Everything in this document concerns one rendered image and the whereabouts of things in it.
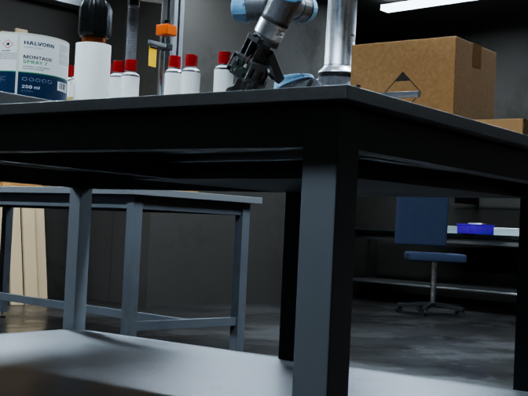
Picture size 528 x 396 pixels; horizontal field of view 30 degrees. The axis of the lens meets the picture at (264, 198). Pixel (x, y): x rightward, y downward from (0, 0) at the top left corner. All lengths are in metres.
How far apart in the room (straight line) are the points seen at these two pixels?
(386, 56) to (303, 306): 1.25
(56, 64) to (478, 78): 1.06
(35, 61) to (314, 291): 1.02
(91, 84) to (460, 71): 0.91
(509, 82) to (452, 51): 7.42
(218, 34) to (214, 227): 1.57
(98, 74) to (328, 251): 1.21
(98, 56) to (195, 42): 5.46
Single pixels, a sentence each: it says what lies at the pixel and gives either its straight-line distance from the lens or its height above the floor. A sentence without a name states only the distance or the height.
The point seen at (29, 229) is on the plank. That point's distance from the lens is 7.48.
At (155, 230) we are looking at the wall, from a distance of 7.59.
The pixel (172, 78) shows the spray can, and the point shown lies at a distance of 2.68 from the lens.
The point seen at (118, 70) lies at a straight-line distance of 2.84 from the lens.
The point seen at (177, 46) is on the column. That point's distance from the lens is 2.92.
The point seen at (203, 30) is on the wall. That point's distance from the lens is 8.00.
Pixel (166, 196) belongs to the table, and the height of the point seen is 0.75.
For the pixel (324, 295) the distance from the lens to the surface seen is 1.40.
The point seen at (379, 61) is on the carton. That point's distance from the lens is 2.57.
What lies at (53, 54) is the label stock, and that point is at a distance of 2.23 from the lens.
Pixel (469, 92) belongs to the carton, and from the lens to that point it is 2.53.
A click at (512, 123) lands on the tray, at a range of 2.03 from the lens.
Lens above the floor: 0.62
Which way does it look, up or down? 2 degrees up
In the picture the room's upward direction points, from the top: 3 degrees clockwise
